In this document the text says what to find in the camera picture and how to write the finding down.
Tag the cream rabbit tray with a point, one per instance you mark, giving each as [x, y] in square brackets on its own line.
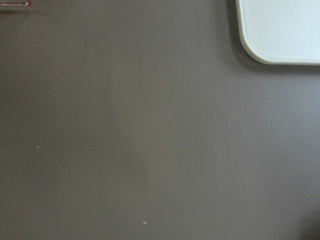
[280, 32]

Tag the copper wire bottle rack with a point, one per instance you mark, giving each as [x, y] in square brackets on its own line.
[16, 3]

